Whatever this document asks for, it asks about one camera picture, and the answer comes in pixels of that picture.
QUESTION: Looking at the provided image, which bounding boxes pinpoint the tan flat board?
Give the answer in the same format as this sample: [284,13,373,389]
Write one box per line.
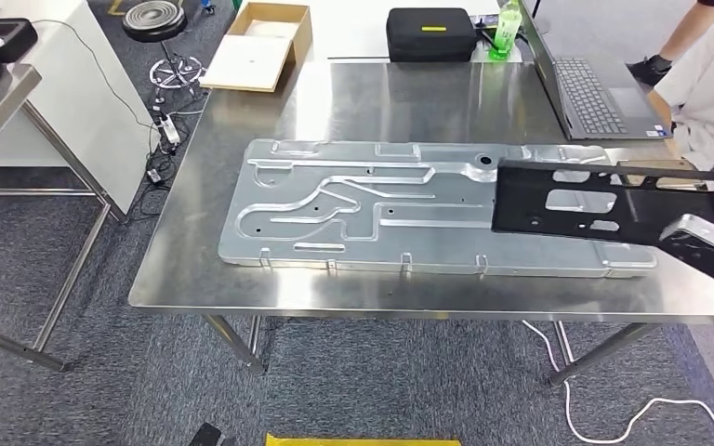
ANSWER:
[615,158,703,190]

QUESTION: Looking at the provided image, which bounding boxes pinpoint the open cardboard box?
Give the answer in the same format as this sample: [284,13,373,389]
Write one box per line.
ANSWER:
[198,1,314,94]

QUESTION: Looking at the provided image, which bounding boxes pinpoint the black zipped bag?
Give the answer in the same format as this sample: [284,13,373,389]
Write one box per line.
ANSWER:
[386,7,478,63]

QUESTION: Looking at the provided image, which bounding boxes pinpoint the white floor cable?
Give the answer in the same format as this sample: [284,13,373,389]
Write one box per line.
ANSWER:
[520,320,714,446]

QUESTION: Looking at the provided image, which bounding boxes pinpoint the open black foam case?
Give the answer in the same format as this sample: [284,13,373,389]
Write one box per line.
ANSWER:
[0,18,39,97]

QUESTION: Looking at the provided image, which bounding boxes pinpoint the white table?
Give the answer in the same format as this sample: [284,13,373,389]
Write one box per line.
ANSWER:
[0,0,156,216]

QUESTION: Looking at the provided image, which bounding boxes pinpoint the long black plastic part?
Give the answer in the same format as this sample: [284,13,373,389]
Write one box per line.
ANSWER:
[491,158,714,249]

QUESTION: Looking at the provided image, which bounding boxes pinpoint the grey stamped metal panel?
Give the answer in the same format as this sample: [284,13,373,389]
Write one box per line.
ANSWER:
[217,138,659,280]

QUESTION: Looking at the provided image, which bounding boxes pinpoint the stainless steel workbench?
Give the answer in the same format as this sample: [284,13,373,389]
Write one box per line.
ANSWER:
[127,59,714,387]

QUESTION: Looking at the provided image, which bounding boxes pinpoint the grey laptop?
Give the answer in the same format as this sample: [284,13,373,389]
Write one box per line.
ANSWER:
[517,0,673,141]

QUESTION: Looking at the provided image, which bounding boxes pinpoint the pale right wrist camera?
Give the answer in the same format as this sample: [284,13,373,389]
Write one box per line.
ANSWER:
[658,213,714,286]

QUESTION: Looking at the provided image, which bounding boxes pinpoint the green drink bottle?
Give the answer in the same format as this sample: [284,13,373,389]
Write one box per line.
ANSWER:
[487,0,523,61]

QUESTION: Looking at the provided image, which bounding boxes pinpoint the black stool with chrome base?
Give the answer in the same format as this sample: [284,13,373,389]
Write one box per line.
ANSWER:
[121,0,205,103]

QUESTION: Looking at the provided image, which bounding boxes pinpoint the white power strip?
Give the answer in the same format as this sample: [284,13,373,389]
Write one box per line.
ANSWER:
[156,113,181,147]

